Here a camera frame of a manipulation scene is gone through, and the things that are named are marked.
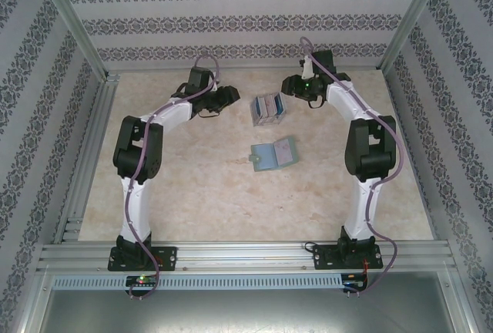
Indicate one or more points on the clear acrylic card box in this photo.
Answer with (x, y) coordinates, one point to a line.
(269, 111)

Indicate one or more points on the white pink floral credit card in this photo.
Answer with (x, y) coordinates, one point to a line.
(284, 152)

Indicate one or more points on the green card holder wallet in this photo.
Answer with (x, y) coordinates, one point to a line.
(254, 159)

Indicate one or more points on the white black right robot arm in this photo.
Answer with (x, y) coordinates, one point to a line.
(354, 217)

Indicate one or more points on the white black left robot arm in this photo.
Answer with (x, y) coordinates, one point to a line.
(135, 217)

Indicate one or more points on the small dark circuit board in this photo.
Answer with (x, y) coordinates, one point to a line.
(352, 281)

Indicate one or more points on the circuit board with green light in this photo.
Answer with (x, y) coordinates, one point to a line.
(142, 280)

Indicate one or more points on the grey metal sheet panel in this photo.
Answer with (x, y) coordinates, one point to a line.
(246, 313)

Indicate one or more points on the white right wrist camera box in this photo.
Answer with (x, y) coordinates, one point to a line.
(307, 69)

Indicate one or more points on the thin aluminium wall beam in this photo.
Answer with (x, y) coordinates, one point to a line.
(246, 69)

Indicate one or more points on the aluminium frame post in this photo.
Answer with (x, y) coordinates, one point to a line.
(410, 21)
(74, 21)

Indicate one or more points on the aluminium side rail with slots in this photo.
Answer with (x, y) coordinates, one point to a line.
(99, 117)

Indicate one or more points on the plain aluminium side rail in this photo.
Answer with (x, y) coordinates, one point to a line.
(420, 159)

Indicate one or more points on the long aluminium mounting rail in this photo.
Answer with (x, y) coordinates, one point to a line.
(246, 256)

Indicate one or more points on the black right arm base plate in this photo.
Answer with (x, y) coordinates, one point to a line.
(323, 257)

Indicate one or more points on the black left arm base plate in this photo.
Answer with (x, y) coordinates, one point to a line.
(167, 257)

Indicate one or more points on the aluminium frame leg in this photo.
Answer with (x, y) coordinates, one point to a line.
(34, 302)
(457, 302)

